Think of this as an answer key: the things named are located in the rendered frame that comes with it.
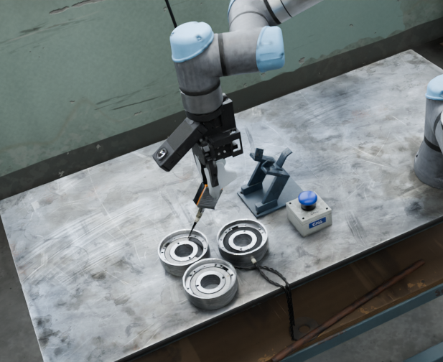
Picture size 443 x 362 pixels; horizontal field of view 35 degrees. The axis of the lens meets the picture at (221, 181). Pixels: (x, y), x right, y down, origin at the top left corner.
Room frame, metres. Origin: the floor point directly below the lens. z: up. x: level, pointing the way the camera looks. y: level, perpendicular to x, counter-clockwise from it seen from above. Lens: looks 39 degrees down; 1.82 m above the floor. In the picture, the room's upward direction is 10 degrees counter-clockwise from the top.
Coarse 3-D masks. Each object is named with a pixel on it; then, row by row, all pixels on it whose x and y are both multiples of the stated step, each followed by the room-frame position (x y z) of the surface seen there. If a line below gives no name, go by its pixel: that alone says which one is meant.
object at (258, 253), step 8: (232, 224) 1.07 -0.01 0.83; (240, 224) 1.08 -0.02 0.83; (248, 224) 1.07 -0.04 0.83; (256, 224) 1.06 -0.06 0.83; (224, 232) 1.06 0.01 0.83; (240, 232) 1.05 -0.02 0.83; (248, 232) 1.05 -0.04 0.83; (264, 232) 1.04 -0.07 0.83; (232, 240) 1.03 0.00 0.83; (240, 240) 1.05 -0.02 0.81; (248, 240) 1.04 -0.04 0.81; (264, 240) 1.00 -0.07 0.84; (224, 248) 1.01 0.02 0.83; (240, 248) 1.01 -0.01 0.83; (248, 248) 1.00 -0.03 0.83; (264, 248) 0.99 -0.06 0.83; (224, 256) 1.00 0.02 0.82; (232, 256) 0.98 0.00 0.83; (240, 256) 0.98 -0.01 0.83; (248, 256) 0.98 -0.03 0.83; (256, 256) 0.98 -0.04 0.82; (240, 264) 0.98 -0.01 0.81; (248, 264) 0.98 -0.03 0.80
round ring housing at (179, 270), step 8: (176, 232) 1.08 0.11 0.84; (184, 232) 1.08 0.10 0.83; (192, 232) 1.07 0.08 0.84; (200, 232) 1.06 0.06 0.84; (168, 240) 1.07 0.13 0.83; (200, 240) 1.05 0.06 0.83; (160, 248) 1.04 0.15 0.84; (176, 248) 1.04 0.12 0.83; (184, 248) 1.05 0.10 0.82; (192, 248) 1.04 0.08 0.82; (208, 248) 1.02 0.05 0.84; (160, 256) 1.01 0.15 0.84; (176, 256) 1.01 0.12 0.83; (192, 256) 1.01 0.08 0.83; (200, 256) 0.99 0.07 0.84; (208, 256) 1.01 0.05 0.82; (168, 264) 0.99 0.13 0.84; (176, 264) 0.98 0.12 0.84; (184, 264) 0.98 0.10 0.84; (176, 272) 0.98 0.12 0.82; (184, 272) 0.98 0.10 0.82
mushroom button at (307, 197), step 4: (304, 192) 1.09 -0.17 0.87; (308, 192) 1.09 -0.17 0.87; (312, 192) 1.08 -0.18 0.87; (300, 196) 1.08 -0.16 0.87; (304, 196) 1.08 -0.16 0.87; (308, 196) 1.07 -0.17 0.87; (312, 196) 1.07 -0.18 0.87; (316, 196) 1.07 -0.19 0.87; (300, 200) 1.07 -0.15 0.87; (304, 200) 1.07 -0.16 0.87; (308, 200) 1.06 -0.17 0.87; (312, 200) 1.06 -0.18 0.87; (316, 200) 1.06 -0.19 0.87; (304, 204) 1.06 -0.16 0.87; (308, 204) 1.06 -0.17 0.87; (312, 204) 1.06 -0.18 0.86
